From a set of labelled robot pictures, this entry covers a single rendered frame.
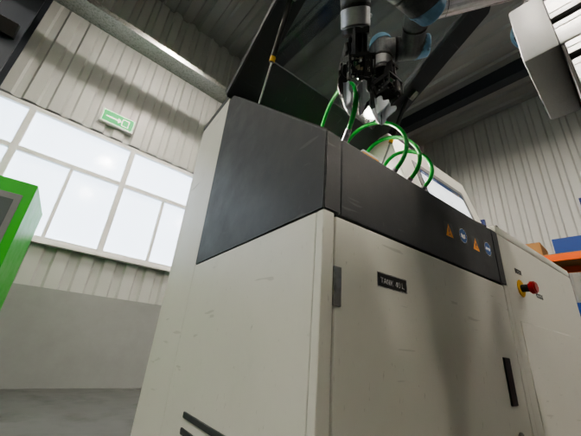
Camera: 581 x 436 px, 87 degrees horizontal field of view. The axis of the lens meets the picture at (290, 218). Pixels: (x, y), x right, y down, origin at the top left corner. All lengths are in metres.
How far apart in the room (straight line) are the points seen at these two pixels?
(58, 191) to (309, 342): 4.45
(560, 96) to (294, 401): 0.53
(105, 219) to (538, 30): 4.60
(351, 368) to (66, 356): 4.14
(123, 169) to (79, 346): 2.34
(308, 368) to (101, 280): 4.18
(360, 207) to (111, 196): 4.43
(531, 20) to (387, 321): 0.45
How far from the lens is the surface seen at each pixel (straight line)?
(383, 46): 1.20
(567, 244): 6.26
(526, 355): 1.08
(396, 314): 0.58
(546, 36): 0.49
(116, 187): 4.89
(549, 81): 0.52
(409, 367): 0.60
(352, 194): 0.56
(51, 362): 4.47
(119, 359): 4.59
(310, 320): 0.46
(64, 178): 4.81
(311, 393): 0.46
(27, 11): 5.42
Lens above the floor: 0.58
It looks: 23 degrees up
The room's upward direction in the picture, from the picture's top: 5 degrees clockwise
